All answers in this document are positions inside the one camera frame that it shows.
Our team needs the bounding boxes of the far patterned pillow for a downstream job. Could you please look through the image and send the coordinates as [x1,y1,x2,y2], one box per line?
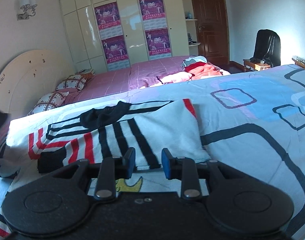
[55,73,94,90]

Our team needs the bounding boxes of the corner wall shelves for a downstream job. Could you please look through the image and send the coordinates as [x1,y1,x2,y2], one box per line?
[182,0,201,56]

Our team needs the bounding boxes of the black chair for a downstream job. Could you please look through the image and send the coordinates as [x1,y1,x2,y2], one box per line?
[250,29,281,67]

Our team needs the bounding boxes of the beige round headboard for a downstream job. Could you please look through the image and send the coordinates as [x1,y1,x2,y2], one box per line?
[0,50,74,119]

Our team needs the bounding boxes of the upper right purple poster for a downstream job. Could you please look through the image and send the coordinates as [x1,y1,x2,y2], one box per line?
[139,0,166,21]

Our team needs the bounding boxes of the brown wooden door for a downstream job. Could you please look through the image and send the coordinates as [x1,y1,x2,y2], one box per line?
[192,0,229,66]

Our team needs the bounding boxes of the red and white clothes pile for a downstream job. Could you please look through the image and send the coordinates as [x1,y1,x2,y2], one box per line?
[158,56,230,85]

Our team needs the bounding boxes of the small wooden side table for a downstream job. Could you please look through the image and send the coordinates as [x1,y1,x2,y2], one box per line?
[243,59,271,72]

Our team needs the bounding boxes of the pink checked bed sheet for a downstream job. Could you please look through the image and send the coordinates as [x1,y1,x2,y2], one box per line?
[63,56,189,105]

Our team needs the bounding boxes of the patterned pillow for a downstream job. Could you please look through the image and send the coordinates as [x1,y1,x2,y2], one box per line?
[55,73,94,90]
[28,92,69,115]

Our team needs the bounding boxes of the cream glossy wardrobe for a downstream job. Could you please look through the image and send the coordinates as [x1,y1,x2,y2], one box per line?
[59,0,190,74]

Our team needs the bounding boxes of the striped knit cat sweater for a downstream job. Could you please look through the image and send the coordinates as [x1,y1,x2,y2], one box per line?
[0,98,212,240]

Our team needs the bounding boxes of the near patterned pillow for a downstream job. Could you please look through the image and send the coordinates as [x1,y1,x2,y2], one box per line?
[28,92,69,115]

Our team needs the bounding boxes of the lower left purple poster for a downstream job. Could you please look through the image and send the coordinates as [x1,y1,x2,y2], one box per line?
[102,35,129,64]

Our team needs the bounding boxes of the wall lamp sconce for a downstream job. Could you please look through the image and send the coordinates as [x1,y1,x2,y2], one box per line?
[17,0,37,21]

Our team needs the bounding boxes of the lower right purple poster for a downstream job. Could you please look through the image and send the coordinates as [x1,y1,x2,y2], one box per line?
[145,28,172,60]

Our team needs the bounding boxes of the upper left purple poster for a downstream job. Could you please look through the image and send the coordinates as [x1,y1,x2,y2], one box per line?
[94,2,121,30]

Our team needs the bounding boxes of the purple poster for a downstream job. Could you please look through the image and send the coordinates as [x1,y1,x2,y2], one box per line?
[139,0,166,21]
[102,35,129,64]
[145,28,172,60]
[94,2,121,30]

